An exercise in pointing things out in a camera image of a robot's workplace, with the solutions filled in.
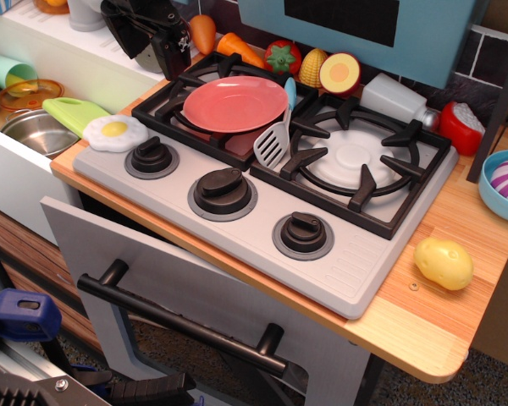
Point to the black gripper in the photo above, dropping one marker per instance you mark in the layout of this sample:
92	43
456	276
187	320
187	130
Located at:
137	25

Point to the yellow toy potato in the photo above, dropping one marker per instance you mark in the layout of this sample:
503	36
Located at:
444	262

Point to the pink plastic plate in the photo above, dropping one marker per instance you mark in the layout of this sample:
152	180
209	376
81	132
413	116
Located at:
235	104

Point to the grey toy faucet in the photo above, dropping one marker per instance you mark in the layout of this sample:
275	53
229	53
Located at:
85	15

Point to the upright orange toy carrot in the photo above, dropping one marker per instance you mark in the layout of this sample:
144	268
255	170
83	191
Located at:
203	33

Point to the left black burner grate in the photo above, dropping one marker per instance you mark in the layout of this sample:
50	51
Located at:
162	111

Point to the black burner grate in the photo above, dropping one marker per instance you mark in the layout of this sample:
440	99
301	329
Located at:
356	164
162	111

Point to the lying orange toy carrot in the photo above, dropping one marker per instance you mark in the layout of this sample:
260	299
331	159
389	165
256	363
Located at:
231	43

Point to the green toy cutting board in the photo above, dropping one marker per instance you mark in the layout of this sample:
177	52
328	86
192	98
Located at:
73	114

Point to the toy fried egg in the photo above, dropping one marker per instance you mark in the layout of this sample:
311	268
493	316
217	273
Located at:
115	133

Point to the mint green plastic cup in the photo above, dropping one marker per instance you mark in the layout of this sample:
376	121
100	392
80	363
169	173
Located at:
13	72

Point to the orange transparent lid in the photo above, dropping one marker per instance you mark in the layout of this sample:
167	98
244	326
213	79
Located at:
29	94

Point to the left black stove knob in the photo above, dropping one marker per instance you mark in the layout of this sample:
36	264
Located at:
151	160

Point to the black stove knob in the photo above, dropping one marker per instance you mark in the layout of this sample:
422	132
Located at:
223	195
302	236
151	160

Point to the steel toy pot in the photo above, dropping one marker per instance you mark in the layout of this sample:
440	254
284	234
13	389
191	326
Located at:
39	131

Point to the red toy tomato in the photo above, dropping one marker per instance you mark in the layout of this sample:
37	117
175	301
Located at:
282	56

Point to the yellow toy corn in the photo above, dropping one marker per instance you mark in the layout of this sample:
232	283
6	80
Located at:
309	73

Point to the grey and blue toy spatula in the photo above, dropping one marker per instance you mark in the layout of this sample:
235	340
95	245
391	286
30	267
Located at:
270	147

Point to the middle black stove knob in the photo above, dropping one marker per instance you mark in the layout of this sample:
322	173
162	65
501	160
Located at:
223	195

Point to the halved toy peach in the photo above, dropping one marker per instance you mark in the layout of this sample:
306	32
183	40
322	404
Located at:
340	74

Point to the grey toy stove top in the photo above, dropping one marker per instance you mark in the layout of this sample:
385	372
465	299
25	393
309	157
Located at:
345	280

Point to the white toy salt shaker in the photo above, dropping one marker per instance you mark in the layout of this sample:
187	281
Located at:
391	98

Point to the right black stove knob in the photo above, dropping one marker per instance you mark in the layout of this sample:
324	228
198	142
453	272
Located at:
302	236

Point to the right black burner grate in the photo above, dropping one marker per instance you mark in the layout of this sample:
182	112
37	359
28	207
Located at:
356	164

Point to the teal toy microwave hood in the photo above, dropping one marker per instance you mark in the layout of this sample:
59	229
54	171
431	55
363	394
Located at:
419	40

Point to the blue clamp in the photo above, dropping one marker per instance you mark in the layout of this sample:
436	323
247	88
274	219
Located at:
28	316

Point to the red and white toy food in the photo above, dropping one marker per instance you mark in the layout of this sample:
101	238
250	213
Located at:
459	124

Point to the black metal clamp base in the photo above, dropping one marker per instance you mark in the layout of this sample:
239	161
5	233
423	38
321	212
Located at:
28	379

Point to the grey oven door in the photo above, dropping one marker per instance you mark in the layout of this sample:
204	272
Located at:
324	368

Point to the blue plastic bowl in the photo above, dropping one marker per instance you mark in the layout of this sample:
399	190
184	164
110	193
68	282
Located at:
493	200

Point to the black oven door handle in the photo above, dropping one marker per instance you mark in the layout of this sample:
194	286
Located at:
262	356

